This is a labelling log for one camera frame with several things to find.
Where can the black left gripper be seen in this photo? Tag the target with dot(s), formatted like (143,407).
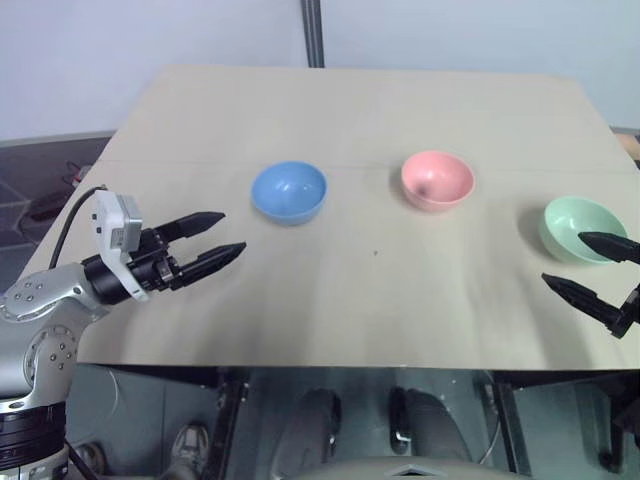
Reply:
(152,265)

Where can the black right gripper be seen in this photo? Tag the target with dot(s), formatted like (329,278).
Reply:
(629,312)

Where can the green bowl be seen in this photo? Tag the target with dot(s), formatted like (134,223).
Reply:
(565,220)

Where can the blue bowl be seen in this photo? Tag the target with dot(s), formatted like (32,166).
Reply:
(287,192)

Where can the black table leg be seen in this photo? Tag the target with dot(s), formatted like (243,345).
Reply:
(510,425)
(617,425)
(227,420)

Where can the dark object on floor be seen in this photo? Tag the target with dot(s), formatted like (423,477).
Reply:
(46,206)

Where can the pink red bowl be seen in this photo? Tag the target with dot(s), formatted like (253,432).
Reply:
(437,180)

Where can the grey sneaker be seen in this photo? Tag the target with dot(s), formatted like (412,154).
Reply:
(190,445)
(91,457)

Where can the dark rounded robot leg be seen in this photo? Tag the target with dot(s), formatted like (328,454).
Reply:
(430,425)

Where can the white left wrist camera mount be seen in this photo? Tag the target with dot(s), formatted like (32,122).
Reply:
(107,220)

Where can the grey vertical wall post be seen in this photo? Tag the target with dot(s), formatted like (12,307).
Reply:
(312,32)

